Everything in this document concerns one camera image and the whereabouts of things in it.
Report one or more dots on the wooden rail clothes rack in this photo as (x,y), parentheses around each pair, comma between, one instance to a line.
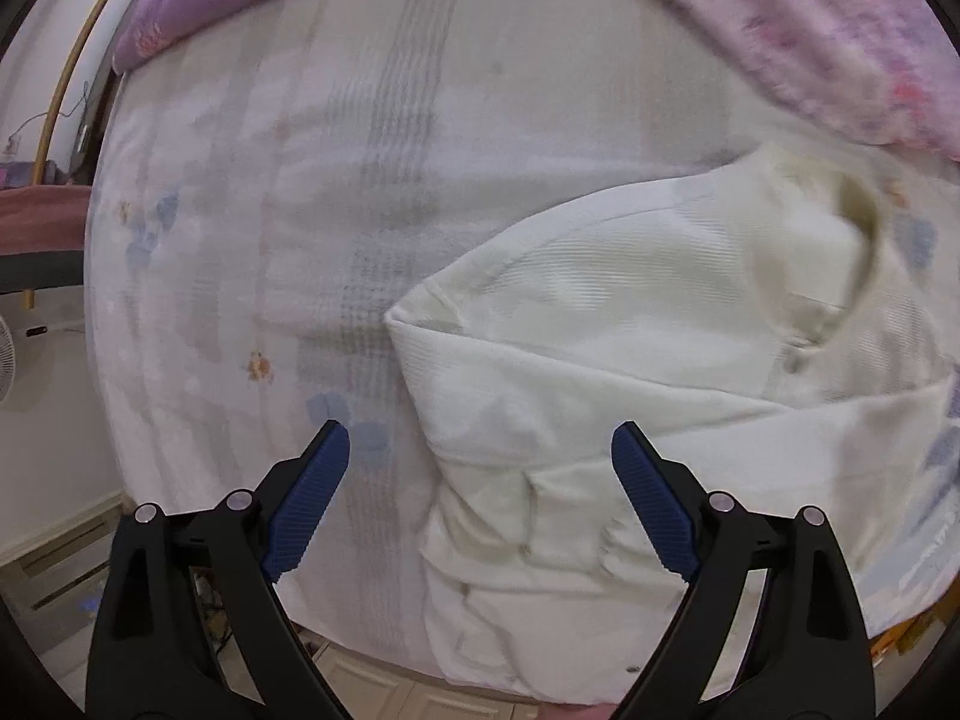
(54,109)

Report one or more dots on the red and black hanging towel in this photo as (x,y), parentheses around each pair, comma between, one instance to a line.
(43,237)

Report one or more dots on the white standing fan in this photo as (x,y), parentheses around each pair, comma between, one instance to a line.
(7,361)

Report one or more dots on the purple floral quilt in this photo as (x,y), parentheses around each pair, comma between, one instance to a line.
(881,72)

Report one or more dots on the white snap-button jacket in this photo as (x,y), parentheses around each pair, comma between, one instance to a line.
(785,325)

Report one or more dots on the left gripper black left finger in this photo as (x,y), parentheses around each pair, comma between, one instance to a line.
(150,656)

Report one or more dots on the dark top white cabinet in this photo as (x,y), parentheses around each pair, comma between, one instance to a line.
(90,136)

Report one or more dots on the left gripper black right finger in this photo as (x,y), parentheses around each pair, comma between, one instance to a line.
(769,626)

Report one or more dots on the floral patterned bed sheet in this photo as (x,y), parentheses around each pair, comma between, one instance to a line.
(273,185)

